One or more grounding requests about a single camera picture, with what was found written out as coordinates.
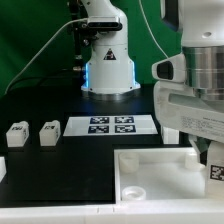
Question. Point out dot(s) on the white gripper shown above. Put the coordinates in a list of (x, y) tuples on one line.
[(177, 107)]

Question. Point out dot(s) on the white square tabletop part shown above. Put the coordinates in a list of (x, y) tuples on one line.
[(161, 175)]

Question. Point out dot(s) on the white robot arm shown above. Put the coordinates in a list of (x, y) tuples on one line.
[(110, 71)]

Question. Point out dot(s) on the white marker sheet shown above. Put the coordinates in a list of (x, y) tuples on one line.
[(110, 125)]

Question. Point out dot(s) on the white left obstacle block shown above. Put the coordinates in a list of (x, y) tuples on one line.
[(2, 168)]

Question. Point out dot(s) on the white front fence rail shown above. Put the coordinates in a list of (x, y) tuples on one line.
[(147, 212)]

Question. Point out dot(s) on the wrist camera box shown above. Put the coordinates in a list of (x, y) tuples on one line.
[(172, 69)]

